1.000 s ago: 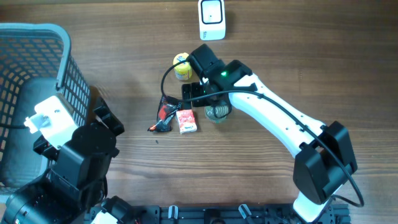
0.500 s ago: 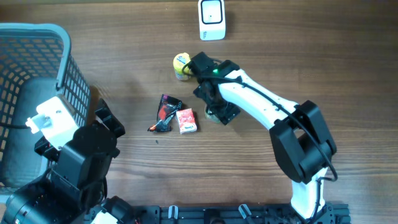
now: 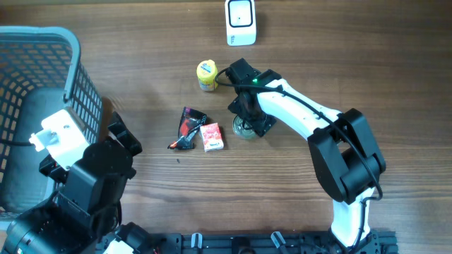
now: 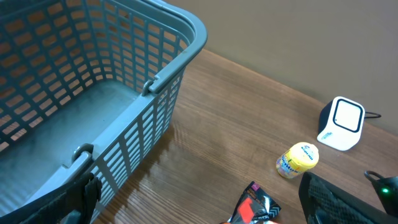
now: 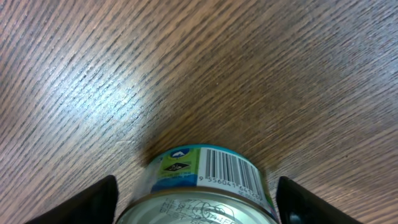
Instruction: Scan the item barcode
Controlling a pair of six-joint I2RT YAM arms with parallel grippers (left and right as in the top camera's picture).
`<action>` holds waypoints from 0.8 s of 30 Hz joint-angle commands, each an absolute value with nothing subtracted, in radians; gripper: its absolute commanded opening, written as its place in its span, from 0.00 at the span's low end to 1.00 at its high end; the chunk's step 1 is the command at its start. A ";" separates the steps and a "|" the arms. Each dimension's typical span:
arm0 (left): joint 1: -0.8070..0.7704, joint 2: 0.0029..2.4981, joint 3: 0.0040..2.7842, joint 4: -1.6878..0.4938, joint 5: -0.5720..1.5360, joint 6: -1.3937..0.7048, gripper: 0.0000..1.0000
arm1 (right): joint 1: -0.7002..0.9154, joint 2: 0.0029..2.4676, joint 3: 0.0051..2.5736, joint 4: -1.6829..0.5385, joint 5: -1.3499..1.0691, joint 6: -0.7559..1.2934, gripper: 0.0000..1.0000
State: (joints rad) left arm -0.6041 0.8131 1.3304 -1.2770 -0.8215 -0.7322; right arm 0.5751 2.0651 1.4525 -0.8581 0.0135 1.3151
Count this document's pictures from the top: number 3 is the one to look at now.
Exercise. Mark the black red snack packet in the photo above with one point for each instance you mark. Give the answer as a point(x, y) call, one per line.
point(190, 122)

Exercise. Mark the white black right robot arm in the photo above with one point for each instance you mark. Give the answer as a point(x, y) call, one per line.
point(345, 154)

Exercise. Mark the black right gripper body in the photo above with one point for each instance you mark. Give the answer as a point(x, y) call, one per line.
point(260, 121)

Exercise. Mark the red white snack box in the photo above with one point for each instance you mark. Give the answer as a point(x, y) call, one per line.
point(211, 135)

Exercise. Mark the white barcode scanner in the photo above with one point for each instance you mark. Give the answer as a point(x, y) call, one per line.
point(240, 19)

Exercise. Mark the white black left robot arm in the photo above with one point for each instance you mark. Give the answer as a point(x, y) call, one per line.
point(87, 207)

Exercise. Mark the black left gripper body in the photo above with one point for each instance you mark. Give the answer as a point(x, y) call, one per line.
point(51, 166)

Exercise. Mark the grey plastic mesh basket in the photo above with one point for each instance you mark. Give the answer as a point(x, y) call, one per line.
point(41, 73)

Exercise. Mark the yellow candy bottle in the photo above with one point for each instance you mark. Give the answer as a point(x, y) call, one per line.
point(206, 72)

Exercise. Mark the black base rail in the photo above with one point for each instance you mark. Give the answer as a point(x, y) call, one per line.
point(131, 238)

